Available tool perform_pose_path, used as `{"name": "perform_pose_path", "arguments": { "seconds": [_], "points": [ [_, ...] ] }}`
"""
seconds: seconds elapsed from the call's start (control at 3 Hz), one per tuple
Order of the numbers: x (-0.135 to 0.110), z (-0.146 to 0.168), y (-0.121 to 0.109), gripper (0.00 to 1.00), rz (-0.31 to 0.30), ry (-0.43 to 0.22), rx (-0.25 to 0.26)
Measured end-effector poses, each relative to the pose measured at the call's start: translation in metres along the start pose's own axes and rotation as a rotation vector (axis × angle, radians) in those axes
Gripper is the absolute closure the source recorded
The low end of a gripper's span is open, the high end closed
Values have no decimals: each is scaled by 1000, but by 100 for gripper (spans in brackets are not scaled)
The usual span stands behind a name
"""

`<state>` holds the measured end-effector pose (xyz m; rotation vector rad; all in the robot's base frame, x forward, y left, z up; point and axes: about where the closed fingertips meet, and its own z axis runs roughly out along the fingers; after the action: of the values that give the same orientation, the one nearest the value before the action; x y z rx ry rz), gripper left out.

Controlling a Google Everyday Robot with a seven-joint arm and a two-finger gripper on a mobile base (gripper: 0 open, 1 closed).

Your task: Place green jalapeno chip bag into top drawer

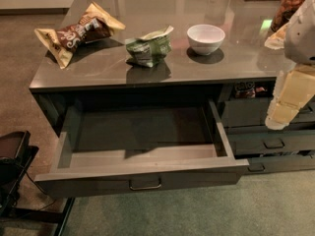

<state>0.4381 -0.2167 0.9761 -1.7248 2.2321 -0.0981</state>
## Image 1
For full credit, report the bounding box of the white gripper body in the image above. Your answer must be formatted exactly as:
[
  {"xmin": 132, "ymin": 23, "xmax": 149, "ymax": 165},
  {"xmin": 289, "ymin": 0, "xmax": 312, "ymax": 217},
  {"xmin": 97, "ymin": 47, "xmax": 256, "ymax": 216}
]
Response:
[{"xmin": 276, "ymin": 64, "xmax": 315, "ymax": 110}]

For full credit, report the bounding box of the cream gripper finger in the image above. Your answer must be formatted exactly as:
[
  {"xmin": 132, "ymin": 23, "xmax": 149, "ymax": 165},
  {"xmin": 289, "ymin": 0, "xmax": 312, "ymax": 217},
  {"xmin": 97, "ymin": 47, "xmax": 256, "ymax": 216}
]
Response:
[{"xmin": 265, "ymin": 101, "xmax": 300, "ymax": 130}]

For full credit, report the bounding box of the green jalapeno chip bag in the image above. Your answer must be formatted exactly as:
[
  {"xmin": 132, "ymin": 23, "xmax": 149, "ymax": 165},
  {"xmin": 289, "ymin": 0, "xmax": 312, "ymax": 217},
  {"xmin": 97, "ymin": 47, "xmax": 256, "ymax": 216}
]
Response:
[{"xmin": 125, "ymin": 26, "xmax": 173, "ymax": 68}]

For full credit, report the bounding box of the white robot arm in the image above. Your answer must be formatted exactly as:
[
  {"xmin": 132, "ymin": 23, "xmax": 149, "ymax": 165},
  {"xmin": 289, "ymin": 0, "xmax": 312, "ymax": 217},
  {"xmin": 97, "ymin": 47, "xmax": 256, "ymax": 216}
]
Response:
[{"xmin": 265, "ymin": 0, "xmax": 315, "ymax": 130}]

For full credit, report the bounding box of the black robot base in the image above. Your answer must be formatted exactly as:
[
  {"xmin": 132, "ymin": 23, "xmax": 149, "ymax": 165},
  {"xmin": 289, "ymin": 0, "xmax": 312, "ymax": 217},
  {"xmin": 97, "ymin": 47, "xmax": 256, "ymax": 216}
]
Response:
[{"xmin": 0, "ymin": 131, "xmax": 75, "ymax": 236}]

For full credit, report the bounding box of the closed right middle drawer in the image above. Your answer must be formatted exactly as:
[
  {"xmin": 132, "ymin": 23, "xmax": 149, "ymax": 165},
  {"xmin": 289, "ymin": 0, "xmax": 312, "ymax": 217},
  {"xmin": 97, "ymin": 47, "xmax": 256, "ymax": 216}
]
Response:
[{"xmin": 227, "ymin": 130, "xmax": 315, "ymax": 155}]

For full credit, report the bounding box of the closed drawer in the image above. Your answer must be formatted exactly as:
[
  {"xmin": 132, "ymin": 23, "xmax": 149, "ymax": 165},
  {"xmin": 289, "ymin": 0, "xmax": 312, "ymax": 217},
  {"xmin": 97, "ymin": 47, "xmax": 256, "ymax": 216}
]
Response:
[
  {"xmin": 245, "ymin": 154, "xmax": 315, "ymax": 174},
  {"xmin": 227, "ymin": 130, "xmax": 315, "ymax": 155}
]

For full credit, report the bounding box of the snack bag in right drawer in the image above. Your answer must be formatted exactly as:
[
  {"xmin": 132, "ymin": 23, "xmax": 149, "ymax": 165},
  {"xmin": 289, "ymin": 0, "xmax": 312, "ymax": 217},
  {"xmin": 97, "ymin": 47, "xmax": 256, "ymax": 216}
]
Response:
[{"xmin": 233, "ymin": 82, "xmax": 268, "ymax": 98}]

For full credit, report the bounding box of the closed right bottom drawer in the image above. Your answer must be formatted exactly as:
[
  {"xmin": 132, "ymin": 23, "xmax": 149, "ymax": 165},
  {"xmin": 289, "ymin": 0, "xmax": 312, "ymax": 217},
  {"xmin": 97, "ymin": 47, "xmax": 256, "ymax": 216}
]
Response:
[{"xmin": 245, "ymin": 154, "xmax": 315, "ymax": 174}]

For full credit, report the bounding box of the open grey top drawer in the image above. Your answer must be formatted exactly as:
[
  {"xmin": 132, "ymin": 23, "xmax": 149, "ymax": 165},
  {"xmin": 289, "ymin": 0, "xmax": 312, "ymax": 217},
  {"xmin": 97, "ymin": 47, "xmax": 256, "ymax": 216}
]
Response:
[{"xmin": 35, "ymin": 100, "xmax": 249, "ymax": 198}]

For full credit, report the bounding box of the brown and yellow chip bag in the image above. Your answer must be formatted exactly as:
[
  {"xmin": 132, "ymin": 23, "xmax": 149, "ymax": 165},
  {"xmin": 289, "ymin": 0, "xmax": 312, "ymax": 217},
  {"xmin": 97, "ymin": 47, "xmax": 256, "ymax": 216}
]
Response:
[{"xmin": 34, "ymin": 2, "xmax": 125, "ymax": 69}]

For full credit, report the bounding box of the glass jar of nuts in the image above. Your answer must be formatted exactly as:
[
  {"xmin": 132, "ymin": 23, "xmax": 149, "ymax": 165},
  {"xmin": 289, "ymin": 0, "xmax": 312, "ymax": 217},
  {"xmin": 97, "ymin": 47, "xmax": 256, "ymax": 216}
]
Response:
[{"xmin": 271, "ymin": 0, "xmax": 305, "ymax": 32}]

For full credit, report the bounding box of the white ceramic bowl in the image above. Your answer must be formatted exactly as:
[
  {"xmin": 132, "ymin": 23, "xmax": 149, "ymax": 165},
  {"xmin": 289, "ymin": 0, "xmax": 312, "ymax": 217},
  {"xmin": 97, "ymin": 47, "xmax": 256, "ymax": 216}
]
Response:
[{"xmin": 187, "ymin": 25, "xmax": 225, "ymax": 55}]

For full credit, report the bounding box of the grey counter cabinet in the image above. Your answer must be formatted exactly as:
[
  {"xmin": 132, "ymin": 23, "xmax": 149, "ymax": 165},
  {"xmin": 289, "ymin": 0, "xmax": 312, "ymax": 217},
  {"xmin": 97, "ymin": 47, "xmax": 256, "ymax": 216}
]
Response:
[{"xmin": 29, "ymin": 0, "xmax": 315, "ymax": 200}]

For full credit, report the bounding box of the metal drawer handle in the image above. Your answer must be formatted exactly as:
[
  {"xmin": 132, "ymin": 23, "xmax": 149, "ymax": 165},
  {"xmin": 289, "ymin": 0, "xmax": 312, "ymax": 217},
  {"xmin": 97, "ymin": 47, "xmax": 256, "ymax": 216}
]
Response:
[{"xmin": 129, "ymin": 178, "xmax": 161, "ymax": 191}]

